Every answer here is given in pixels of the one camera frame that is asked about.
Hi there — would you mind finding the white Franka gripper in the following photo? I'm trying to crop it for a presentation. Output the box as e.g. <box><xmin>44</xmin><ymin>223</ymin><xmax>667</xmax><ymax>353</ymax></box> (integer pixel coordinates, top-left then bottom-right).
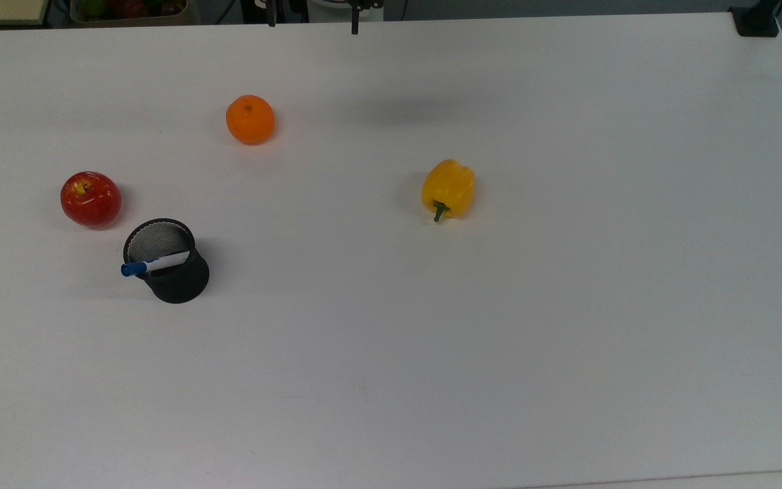
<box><xmin>255</xmin><ymin>0</ymin><xmax>385</xmax><ymax>35</ymax></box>

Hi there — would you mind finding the white marker pen blue cap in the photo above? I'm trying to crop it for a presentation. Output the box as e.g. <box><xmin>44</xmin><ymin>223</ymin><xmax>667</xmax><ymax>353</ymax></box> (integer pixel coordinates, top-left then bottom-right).
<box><xmin>121</xmin><ymin>251</ymin><xmax>191</xmax><ymax>278</ymax></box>

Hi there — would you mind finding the black mesh pen cup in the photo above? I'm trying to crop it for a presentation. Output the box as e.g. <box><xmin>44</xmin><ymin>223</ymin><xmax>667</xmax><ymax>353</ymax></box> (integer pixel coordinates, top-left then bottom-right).
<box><xmin>123</xmin><ymin>218</ymin><xmax>210</xmax><ymax>304</ymax></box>

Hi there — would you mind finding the orange fruit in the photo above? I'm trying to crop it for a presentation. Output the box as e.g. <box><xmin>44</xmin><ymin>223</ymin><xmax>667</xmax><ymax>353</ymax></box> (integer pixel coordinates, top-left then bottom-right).
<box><xmin>225</xmin><ymin>94</ymin><xmax>276</xmax><ymax>145</ymax></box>

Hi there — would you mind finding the box of assorted fruit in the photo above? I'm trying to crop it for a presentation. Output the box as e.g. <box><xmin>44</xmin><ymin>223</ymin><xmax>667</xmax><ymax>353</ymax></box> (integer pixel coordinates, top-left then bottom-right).
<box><xmin>69</xmin><ymin>0</ymin><xmax>192</xmax><ymax>26</ymax></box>

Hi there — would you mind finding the yellow bell pepper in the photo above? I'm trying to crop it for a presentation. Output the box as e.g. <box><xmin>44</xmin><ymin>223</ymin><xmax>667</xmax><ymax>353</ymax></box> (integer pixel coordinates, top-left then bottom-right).
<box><xmin>421</xmin><ymin>159</ymin><xmax>477</xmax><ymax>223</ymax></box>

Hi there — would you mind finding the red apple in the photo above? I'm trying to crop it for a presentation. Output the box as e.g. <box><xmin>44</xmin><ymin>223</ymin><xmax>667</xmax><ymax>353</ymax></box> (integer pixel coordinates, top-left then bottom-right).
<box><xmin>60</xmin><ymin>171</ymin><xmax>122</xmax><ymax>228</ymax></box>

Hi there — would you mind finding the black table clamp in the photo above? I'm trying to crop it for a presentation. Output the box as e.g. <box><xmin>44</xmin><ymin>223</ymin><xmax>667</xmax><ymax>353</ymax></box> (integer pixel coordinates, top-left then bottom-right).
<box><xmin>729</xmin><ymin>0</ymin><xmax>782</xmax><ymax>38</ymax></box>

